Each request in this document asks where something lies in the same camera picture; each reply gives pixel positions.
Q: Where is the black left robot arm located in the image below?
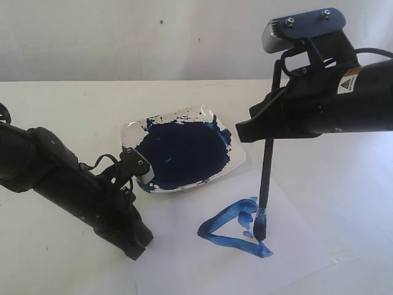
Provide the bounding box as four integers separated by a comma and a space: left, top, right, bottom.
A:
1, 123, 153, 260

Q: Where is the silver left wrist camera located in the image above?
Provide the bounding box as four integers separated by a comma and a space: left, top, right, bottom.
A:
120, 147, 155, 184

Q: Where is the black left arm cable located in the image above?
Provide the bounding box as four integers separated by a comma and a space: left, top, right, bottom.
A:
0, 103, 136, 197

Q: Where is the white dish with blue paint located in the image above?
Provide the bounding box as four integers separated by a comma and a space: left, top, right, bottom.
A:
120, 106, 246, 193

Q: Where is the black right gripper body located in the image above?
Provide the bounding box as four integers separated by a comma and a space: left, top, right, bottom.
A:
276, 66, 341, 138

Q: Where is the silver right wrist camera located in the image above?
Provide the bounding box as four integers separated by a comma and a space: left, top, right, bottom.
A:
262, 7, 346, 53

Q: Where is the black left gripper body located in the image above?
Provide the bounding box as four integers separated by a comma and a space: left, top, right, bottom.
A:
78, 162, 143, 246

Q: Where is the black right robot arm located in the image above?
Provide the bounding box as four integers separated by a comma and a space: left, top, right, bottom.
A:
136, 61, 392, 242

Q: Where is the white paper sheet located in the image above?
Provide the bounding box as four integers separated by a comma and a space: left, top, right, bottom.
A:
134, 170, 332, 294

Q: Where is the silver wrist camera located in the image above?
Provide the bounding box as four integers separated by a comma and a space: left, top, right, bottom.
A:
120, 147, 155, 184
262, 7, 346, 53

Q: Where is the black paintbrush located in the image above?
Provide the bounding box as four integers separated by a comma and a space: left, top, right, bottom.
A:
253, 60, 282, 242

